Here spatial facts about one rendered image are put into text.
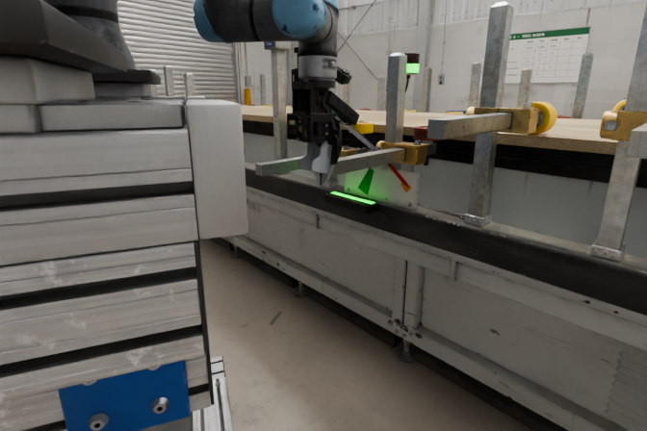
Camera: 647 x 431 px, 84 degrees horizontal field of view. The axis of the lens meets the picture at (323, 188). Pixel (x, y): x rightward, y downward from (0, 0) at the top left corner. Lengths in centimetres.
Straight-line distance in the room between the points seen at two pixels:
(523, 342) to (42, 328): 120
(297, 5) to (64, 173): 43
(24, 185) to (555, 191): 103
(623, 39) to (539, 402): 719
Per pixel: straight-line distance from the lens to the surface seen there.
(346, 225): 120
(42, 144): 25
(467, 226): 91
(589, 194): 107
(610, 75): 803
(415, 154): 95
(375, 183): 104
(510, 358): 135
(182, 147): 24
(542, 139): 102
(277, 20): 60
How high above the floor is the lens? 100
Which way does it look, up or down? 15 degrees down
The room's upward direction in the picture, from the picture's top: straight up
